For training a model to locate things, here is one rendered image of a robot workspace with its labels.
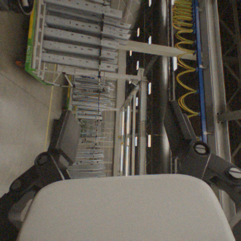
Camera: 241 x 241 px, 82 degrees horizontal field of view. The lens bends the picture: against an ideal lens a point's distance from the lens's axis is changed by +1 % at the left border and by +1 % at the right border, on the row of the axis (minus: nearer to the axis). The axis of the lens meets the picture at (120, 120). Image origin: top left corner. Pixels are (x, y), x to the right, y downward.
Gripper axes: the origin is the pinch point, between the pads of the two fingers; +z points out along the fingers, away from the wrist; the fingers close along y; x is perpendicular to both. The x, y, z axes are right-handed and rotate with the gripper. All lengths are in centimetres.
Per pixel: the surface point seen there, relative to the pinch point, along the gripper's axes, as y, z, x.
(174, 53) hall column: 231, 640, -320
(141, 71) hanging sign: 102, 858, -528
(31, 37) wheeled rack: -175, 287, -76
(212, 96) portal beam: 124, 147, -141
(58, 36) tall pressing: -147, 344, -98
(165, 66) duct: 329, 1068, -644
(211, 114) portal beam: 120, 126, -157
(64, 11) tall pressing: -131, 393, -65
